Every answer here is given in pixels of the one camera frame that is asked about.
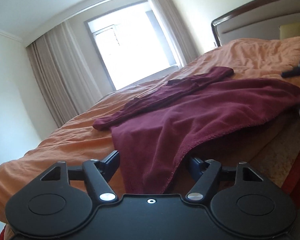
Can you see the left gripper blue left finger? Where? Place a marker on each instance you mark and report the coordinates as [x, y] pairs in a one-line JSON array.
[[102, 170]]

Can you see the yellow green pillow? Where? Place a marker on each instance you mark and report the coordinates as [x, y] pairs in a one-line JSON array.
[[289, 30]]

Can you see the maroon long sleeve shirt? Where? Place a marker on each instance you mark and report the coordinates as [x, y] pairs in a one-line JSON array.
[[155, 133]]

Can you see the beige curtain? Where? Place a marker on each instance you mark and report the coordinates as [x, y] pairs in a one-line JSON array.
[[62, 74], [177, 31]]

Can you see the dark wood padded headboard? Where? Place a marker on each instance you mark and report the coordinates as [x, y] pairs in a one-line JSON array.
[[256, 19]]

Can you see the beige right curtain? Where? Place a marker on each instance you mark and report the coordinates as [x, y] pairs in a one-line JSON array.
[[177, 31]]

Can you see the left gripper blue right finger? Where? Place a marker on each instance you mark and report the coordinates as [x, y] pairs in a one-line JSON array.
[[204, 171]]

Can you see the orange duvet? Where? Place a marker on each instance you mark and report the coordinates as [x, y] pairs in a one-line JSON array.
[[77, 140]]

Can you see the bright window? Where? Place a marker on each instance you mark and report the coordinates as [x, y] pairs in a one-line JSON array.
[[133, 46]]

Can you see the beige left curtain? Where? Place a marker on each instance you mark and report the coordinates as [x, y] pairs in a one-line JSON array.
[[62, 74]]

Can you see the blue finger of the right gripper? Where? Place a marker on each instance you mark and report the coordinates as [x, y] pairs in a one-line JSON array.
[[291, 73]]

